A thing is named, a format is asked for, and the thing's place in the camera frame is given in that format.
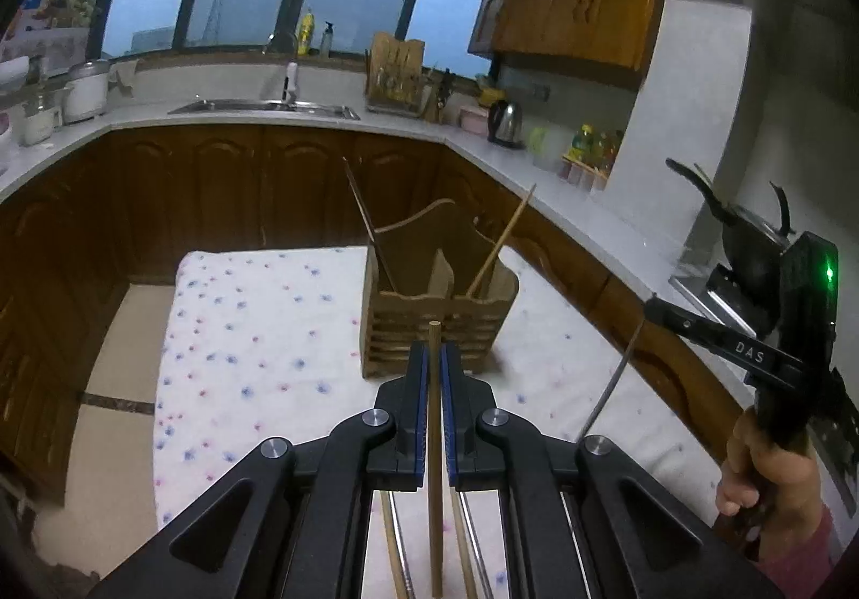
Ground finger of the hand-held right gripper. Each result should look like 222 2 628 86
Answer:
644 296 804 386

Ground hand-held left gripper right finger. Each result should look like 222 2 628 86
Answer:
441 340 786 599

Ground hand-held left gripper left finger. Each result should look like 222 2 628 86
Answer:
87 340 431 599

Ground wooden utensil holder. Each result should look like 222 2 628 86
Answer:
361 196 521 380

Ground person's right forearm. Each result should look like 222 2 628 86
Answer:
755 500 841 588

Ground person's right hand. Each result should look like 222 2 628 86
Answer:
714 406 824 531

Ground black wok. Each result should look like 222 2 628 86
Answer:
665 157 797 306

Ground floral tablecloth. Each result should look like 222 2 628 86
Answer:
153 245 727 599

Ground dark metal chopstick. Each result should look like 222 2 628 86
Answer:
343 157 397 293

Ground wooden spice rack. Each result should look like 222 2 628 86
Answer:
559 152 610 192

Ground orange oil bottle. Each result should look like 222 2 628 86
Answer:
594 129 624 172

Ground steel electric kettle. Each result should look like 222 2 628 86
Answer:
486 98 526 148

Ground wooden lower cabinets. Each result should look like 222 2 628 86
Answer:
0 125 761 506

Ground metal dish rack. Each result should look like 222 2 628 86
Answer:
365 68 439 118

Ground steel kitchen sink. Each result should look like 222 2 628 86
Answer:
168 97 362 121

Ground kitchen faucet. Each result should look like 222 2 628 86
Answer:
263 31 301 104

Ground wooden knife block rack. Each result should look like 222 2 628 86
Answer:
369 31 428 104

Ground white rice cooker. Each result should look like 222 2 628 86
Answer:
63 60 112 124

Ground small white kitchen appliance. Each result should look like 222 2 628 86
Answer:
20 94 65 148

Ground fruit wall poster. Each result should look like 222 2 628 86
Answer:
0 0 130 63

